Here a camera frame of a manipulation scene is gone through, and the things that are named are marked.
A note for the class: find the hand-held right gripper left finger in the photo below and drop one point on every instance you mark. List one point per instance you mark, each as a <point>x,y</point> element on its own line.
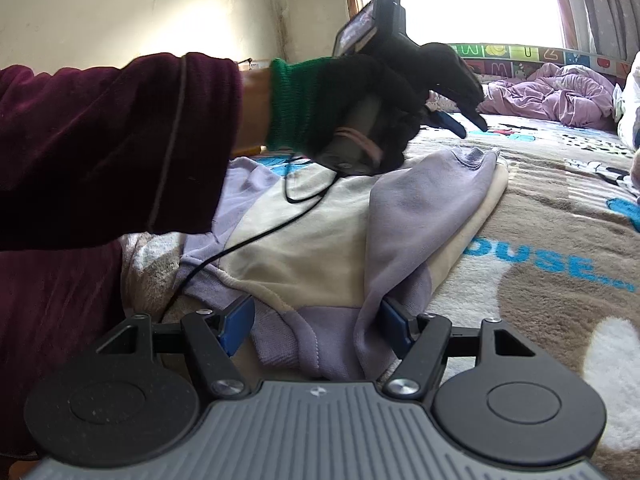
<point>239,325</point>

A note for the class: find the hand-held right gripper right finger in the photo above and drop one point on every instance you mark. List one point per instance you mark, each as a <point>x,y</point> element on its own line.
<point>397,327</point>

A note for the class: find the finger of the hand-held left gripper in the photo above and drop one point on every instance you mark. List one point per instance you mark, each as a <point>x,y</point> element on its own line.
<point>452,125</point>
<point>477,122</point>

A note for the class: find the cream and lilac sweatshirt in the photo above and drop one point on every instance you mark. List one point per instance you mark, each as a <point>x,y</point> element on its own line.
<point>300,250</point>

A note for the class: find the person's left forearm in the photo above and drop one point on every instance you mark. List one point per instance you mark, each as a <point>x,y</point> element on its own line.
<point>125,135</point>

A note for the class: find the person's left hand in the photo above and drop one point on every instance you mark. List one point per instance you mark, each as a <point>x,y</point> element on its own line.
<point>340,85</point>

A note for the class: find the purple duvet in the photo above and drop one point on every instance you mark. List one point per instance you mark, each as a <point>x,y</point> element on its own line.
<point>550,95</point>

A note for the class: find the colourful alphabet foam mat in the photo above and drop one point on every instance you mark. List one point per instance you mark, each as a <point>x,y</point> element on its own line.
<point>525,55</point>

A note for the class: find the wooden framed window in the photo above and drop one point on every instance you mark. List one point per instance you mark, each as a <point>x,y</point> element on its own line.
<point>475,0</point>

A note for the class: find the printed cartoon mouse blanket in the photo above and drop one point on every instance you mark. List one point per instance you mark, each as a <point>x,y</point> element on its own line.
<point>550,310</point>

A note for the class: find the white quilt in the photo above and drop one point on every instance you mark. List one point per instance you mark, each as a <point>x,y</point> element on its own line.
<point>631,110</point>

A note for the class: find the grey curtain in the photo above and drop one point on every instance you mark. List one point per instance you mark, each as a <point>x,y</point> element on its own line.
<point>600,5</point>

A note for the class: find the person's maroon velvet clothing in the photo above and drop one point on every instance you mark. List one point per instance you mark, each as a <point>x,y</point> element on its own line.
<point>50,320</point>

